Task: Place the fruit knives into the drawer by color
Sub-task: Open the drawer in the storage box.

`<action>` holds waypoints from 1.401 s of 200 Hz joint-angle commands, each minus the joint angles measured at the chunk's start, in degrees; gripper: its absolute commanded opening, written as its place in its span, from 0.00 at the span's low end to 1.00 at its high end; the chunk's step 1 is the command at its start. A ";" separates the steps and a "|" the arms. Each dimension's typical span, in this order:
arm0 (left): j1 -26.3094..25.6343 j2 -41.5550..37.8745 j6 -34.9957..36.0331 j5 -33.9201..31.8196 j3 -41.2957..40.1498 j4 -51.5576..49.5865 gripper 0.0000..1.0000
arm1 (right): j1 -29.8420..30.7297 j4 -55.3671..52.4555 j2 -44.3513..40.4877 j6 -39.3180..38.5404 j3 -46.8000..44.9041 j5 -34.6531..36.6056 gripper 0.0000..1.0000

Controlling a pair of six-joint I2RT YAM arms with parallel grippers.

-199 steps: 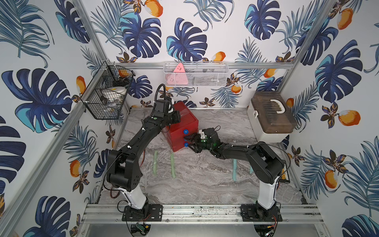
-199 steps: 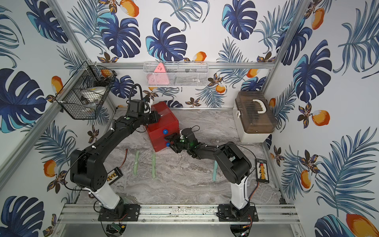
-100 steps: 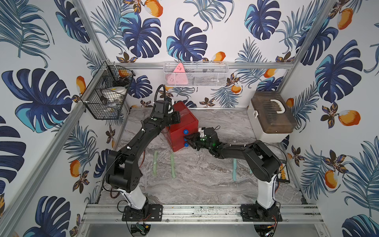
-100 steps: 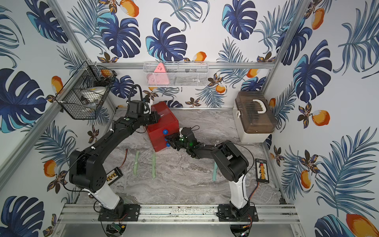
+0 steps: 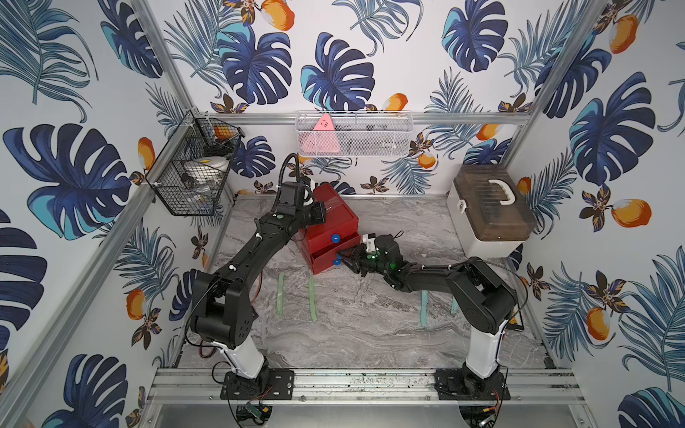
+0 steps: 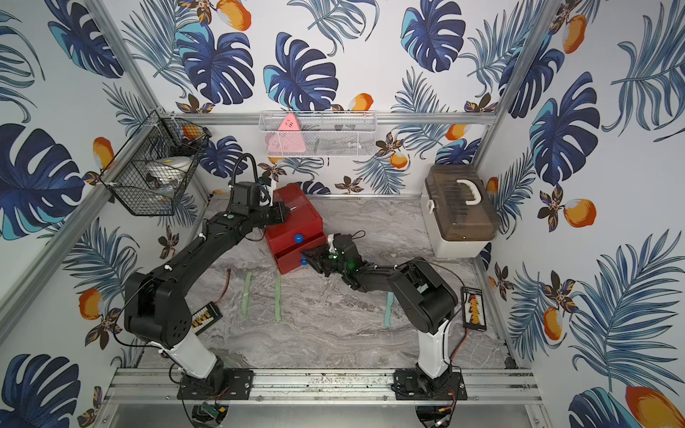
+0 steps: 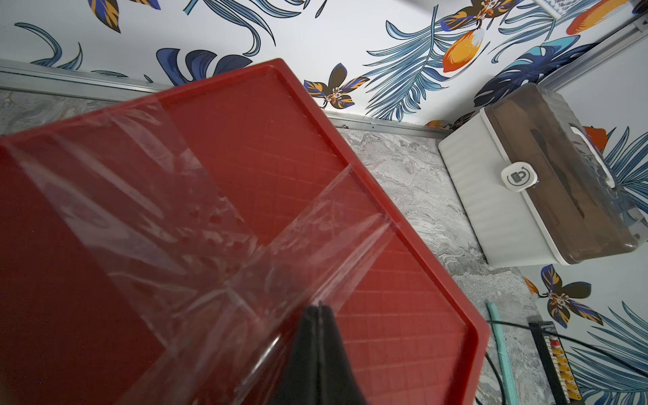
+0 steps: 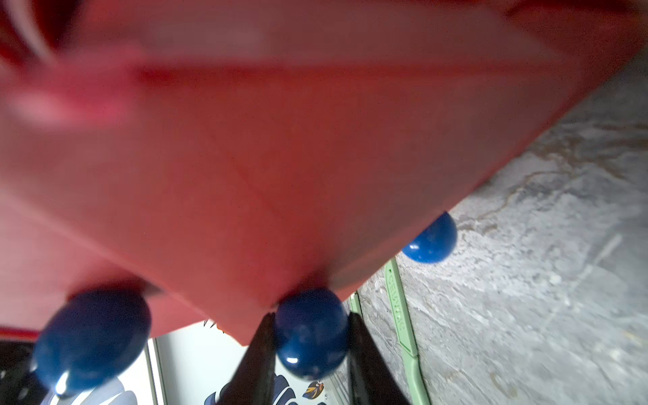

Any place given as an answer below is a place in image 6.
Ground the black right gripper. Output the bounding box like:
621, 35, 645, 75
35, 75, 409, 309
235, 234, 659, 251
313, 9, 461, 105
300, 243, 349, 276

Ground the red three-drawer box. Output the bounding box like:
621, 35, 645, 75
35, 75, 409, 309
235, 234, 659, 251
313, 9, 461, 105
266, 184, 326, 275

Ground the teal fruit knife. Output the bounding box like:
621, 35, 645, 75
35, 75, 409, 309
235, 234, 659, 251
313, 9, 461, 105
384, 292, 394, 328

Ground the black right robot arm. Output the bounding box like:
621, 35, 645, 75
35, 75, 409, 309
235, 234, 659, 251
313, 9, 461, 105
303, 234, 458, 380

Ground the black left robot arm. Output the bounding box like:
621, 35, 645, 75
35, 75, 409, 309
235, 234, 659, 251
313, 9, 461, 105
121, 202, 291, 386

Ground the green fruit knife right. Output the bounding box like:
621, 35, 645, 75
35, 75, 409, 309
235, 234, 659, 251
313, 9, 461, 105
274, 276, 283, 323

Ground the green fruit knife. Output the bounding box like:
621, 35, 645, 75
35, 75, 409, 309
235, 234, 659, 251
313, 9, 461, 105
241, 272, 253, 319
274, 276, 283, 323

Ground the green fruit knife left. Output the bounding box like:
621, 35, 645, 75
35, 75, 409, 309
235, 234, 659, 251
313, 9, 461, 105
241, 272, 253, 319

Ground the pink triangle object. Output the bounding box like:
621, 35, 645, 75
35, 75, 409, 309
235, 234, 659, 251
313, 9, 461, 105
267, 112, 307, 156

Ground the white object in basket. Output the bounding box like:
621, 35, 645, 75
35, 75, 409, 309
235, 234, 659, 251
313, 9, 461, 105
144, 156, 192, 189

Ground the left yellow connector board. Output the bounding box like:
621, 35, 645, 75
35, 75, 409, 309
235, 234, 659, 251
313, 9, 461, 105
192, 301, 223, 335

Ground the yellow connector board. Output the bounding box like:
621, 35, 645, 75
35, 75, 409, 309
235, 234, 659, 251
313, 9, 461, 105
461, 286, 487, 332
192, 301, 223, 335

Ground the brown lidded storage box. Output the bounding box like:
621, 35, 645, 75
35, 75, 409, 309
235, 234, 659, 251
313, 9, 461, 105
420, 164, 501, 260

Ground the right yellow connector board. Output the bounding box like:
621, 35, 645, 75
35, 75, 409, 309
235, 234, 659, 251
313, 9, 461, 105
461, 286, 487, 332

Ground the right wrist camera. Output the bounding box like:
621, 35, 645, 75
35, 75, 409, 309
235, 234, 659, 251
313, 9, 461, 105
328, 235, 338, 259

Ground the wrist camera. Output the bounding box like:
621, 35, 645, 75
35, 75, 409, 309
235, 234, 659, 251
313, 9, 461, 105
230, 182, 271, 207
328, 235, 338, 259

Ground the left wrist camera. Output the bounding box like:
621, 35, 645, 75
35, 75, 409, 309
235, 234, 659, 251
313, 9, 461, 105
230, 182, 271, 207

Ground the clear mesh wall shelf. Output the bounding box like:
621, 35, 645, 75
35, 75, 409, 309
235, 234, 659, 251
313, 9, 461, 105
259, 111, 377, 157

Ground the black wire basket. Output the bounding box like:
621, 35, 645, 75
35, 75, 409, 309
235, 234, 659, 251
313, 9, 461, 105
98, 111, 212, 217

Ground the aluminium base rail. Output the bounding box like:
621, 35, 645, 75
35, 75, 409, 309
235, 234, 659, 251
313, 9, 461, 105
106, 367, 544, 406

